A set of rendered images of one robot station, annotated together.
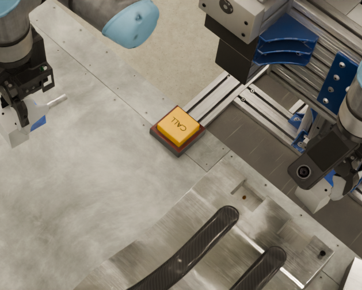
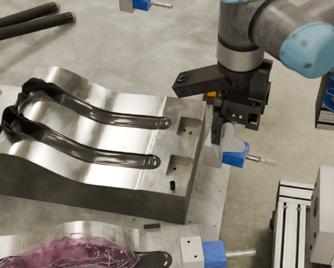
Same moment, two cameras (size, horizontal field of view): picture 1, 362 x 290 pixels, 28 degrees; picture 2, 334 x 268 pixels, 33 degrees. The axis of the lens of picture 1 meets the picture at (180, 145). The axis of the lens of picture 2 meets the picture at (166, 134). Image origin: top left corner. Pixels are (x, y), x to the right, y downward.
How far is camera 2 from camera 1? 0.95 m
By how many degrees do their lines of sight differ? 40
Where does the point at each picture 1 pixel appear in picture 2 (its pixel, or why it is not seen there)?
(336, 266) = not seen: hidden behind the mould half
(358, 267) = (193, 229)
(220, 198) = (172, 113)
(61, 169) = (142, 58)
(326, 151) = (205, 72)
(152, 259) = (95, 99)
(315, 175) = (184, 82)
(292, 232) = (185, 172)
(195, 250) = (122, 121)
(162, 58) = not seen: outside the picture
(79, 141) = (169, 56)
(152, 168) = not seen: hidden behind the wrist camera
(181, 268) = (102, 120)
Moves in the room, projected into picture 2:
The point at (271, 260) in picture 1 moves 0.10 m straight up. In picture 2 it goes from (146, 162) to (145, 126)
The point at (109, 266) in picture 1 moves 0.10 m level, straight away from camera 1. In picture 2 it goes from (68, 74) to (108, 57)
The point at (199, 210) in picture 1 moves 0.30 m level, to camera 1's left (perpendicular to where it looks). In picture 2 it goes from (153, 108) to (105, 31)
